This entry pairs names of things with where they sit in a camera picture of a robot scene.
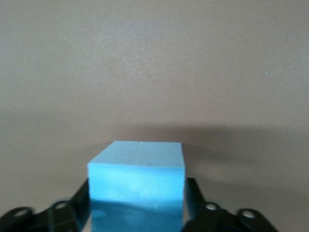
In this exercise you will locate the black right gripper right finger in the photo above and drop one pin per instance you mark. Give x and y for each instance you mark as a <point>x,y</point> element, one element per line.
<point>207,217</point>

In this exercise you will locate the light blue foam block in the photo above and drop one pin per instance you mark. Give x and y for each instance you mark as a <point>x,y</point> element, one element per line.
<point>135,181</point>

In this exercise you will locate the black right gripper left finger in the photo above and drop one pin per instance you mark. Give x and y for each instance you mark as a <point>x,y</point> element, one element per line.
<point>60,217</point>

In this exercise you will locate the brown table cover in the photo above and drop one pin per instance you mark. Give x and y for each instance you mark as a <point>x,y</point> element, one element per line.
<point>154,72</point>

